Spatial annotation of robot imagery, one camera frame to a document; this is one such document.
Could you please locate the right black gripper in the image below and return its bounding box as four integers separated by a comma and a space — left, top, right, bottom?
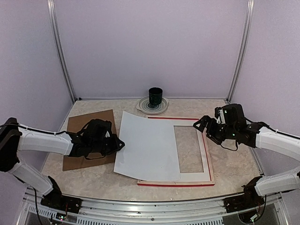
194, 115, 238, 144

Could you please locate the left aluminium corner post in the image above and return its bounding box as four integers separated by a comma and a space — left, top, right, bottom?
47, 0, 77, 104

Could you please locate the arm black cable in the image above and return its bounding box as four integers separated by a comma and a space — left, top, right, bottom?
0, 123, 106, 225
220, 117, 279, 222

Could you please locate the white striped ceramic plate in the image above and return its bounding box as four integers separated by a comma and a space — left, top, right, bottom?
136, 97, 169, 115

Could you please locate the right aluminium corner post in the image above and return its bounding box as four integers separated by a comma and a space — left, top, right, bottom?
226, 0, 255, 103

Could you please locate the brown cardboard backing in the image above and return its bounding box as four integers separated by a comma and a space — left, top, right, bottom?
62, 109, 117, 171

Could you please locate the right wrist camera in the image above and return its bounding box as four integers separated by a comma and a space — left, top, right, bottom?
215, 107, 226, 124

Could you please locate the aluminium front rail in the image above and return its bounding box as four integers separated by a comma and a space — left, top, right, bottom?
16, 188, 289, 225

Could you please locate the red wooden picture frame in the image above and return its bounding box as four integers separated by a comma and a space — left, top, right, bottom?
137, 116, 215, 188

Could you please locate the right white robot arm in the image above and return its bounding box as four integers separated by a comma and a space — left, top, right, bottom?
193, 104, 300, 208

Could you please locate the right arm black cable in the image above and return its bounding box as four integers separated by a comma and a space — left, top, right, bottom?
220, 117, 279, 222

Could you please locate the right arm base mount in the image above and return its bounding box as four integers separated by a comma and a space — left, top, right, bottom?
224, 185, 267, 224

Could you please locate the cat photo print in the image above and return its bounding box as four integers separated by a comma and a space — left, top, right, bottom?
114, 112, 180, 181

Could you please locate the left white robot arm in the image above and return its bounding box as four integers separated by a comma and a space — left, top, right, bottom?
0, 117, 125, 209

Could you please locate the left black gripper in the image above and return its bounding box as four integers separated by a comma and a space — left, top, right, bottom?
90, 134, 125, 156

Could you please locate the aluminium corner post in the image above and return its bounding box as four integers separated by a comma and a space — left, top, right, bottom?
226, 0, 255, 103
47, 0, 77, 104

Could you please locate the dark green cup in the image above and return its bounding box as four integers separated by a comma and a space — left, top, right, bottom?
148, 87, 163, 107

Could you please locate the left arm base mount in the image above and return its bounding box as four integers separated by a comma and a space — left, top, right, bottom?
41, 186, 82, 214

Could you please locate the white photo mat board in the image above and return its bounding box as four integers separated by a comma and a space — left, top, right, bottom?
173, 126, 203, 173

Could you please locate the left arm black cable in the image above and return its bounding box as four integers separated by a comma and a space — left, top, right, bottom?
0, 123, 106, 225

